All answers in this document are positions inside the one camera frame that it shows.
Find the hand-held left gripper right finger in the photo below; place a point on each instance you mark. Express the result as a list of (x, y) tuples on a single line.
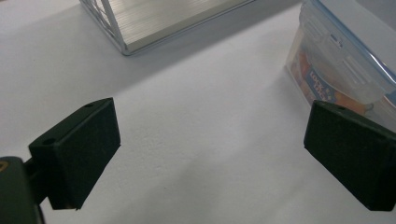
[(351, 152)]

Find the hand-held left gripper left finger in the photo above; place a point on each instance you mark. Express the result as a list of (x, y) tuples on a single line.
[(81, 149)]

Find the large clear plastic container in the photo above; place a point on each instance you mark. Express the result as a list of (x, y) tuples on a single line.
[(336, 62)]

